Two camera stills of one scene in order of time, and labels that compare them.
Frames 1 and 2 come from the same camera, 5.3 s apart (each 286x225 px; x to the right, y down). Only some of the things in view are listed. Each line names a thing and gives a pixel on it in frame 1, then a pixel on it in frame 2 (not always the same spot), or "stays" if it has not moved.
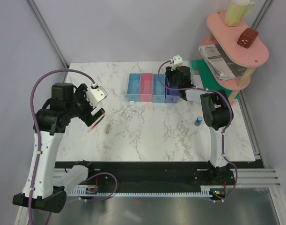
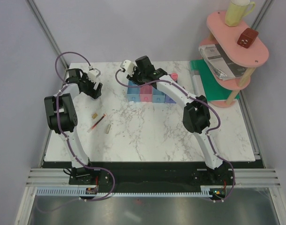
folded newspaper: (222, 67) stays
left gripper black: (87, 117) to (94, 94)
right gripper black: (168, 73) to (132, 78)
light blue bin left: (134, 87) stays
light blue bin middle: (158, 89) stays
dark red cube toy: (247, 37) stays
